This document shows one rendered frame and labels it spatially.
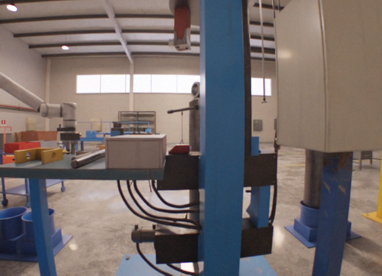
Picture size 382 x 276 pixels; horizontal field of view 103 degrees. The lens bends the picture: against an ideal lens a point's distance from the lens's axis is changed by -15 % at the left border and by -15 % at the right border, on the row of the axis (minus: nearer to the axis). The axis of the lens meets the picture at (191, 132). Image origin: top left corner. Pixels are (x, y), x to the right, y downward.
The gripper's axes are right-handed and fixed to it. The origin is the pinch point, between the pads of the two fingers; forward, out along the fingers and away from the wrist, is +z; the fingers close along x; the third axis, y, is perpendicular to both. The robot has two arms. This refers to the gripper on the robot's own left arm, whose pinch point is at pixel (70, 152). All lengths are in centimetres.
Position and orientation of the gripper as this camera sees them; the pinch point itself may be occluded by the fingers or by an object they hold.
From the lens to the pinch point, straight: 142.4
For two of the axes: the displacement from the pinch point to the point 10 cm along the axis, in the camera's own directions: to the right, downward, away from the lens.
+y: 1.5, -0.2, 9.9
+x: -9.9, 0.0, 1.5
